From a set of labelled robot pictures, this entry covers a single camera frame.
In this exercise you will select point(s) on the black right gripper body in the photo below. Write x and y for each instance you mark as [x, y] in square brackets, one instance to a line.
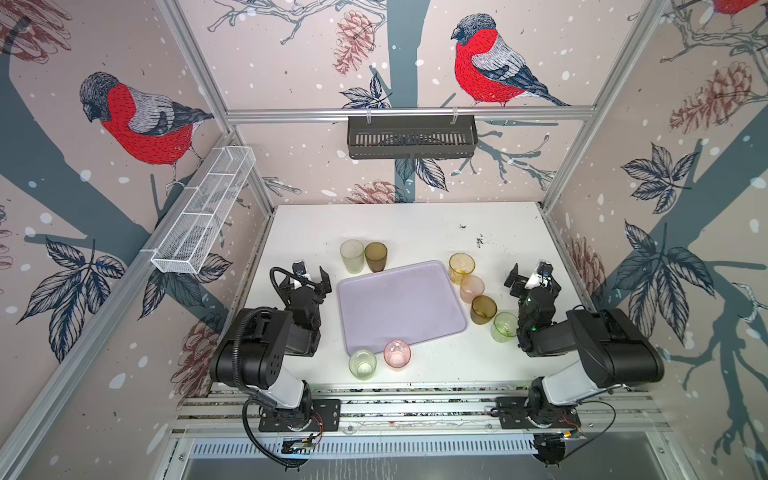
[534, 288]

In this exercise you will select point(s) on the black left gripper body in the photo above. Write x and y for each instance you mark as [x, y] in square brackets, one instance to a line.
[310, 285]

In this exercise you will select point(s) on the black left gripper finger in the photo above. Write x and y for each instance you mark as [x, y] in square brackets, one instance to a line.
[325, 282]
[298, 263]

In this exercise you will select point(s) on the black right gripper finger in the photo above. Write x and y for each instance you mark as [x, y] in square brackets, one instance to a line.
[544, 269]
[512, 281]

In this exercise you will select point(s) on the clear green glass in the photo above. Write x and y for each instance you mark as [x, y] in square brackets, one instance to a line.
[504, 327]

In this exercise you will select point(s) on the pale green textured glass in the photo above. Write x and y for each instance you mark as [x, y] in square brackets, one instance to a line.
[362, 364]

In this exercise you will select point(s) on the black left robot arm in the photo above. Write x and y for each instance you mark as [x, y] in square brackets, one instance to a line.
[250, 355]

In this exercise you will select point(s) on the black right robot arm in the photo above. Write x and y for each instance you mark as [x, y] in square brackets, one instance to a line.
[612, 352]

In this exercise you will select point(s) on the lilac plastic tray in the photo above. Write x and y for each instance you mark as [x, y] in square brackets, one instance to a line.
[413, 303]

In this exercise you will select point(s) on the pale green frosted tall glass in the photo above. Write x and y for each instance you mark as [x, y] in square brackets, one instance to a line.
[352, 252]

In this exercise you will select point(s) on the pink frosted glass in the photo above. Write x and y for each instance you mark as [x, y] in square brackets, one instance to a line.
[471, 287]

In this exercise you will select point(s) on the brown textured short glass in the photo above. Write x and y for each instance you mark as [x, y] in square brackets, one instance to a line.
[483, 309]

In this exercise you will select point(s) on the yellow clear glass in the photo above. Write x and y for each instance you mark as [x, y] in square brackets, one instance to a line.
[460, 266]

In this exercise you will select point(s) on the brown textured tall glass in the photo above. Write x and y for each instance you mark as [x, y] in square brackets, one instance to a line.
[376, 256]

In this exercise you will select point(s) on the pink clear glass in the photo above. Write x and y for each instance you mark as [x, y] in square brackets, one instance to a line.
[397, 354]

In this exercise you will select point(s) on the green circuit board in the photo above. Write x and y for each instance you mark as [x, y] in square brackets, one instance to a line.
[298, 446]

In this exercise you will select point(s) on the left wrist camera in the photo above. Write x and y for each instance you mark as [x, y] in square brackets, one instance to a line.
[301, 271]

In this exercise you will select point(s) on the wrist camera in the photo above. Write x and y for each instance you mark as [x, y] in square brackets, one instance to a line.
[301, 271]
[541, 278]

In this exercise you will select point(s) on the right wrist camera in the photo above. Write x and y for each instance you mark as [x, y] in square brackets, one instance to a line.
[541, 278]

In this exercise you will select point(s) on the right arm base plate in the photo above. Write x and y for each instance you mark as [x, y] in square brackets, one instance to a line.
[518, 413]

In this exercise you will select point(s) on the white wire mesh shelf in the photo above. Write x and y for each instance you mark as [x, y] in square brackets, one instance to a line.
[193, 234]

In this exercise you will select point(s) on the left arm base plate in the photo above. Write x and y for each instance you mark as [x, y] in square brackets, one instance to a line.
[318, 415]

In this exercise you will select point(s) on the aluminium mounting rail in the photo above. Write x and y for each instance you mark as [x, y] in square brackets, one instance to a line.
[389, 409]

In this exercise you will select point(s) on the black wall basket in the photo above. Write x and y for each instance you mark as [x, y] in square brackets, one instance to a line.
[412, 137]

